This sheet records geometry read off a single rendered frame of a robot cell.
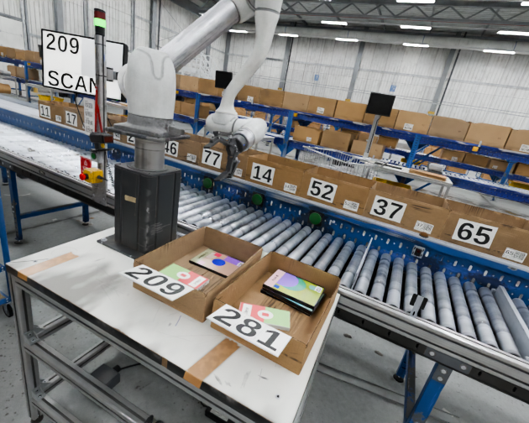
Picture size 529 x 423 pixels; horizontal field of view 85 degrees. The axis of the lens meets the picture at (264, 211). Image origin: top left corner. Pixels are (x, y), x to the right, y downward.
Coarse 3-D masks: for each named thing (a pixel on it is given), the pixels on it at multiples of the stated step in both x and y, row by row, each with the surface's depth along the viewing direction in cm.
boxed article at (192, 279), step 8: (160, 272) 101; (168, 272) 102; (176, 272) 102; (184, 272) 103; (192, 272) 104; (184, 280) 99; (192, 280) 100; (200, 280) 100; (208, 280) 102; (200, 288) 98
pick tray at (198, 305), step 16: (176, 240) 109; (192, 240) 119; (208, 240) 125; (224, 240) 122; (240, 240) 118; (144, 256) 95; (160, 256) 103; (176, 256) 112; (192, 256) 117; (240, 256) 120; (256, 256) 110; (208, 272) 108; (240, 272) 100; (144, 288) 92; (208, 288) 99; (224, 288) 91; (176, 304) 87; (192, 304) 85; (208, 304) 85
